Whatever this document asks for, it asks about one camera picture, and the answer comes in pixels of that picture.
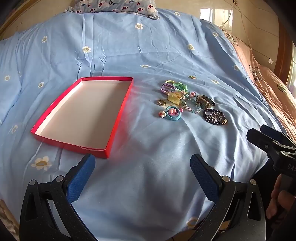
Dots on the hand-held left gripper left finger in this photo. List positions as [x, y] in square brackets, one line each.
[81, 178]

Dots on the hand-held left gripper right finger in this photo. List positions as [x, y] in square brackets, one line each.
[204, 178]

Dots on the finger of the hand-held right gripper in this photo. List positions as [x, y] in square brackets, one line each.
[277, 135]
[261, 141]

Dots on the red cardboard box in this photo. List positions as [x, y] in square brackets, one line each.
[87, 109]

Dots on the yellow hair claw clip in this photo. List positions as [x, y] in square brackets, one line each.
[174, 97]

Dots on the person's right hand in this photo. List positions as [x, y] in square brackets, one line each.
[275, 204]

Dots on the orange patterned quilt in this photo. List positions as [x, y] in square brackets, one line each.
[266, 81]

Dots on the blue floral bedsheet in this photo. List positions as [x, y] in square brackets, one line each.
[138, 58]

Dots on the wooden headboard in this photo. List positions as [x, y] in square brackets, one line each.
[13, 20]

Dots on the printed blue pillow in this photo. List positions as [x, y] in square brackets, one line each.
[111, 5]

